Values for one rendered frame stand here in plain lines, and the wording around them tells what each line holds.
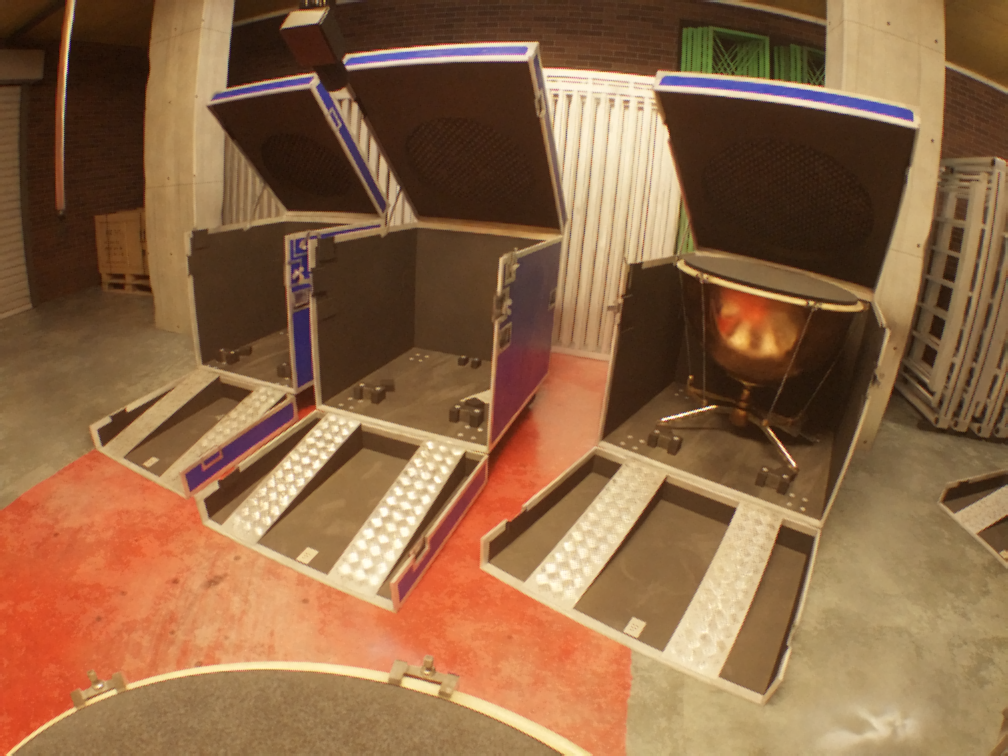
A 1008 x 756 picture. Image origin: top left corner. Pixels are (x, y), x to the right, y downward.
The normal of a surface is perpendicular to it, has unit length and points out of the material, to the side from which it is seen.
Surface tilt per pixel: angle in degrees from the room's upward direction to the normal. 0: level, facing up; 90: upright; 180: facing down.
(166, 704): 0
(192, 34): 90
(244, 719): 0
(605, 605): 1
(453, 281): 90
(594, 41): 90
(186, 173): 90
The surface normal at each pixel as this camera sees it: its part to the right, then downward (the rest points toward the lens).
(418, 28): -0.25, 0.35
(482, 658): 0.07, -0.92
